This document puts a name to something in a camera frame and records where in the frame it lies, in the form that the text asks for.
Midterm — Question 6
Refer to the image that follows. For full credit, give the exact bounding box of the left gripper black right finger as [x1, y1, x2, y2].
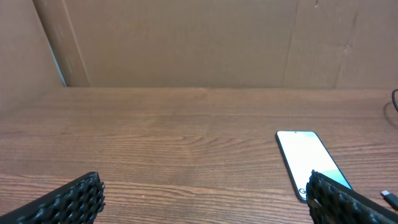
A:
[306, 170, 397, 224]

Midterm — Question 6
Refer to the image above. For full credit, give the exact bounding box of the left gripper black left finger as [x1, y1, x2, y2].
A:
[1, 172, 105, 224]

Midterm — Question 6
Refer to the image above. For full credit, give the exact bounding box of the black Galaxy smartphone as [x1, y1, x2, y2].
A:
[275, 131, 351, 203]

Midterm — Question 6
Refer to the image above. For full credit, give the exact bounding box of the black USB charging cable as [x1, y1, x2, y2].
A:
[381, 88, 398, 211]

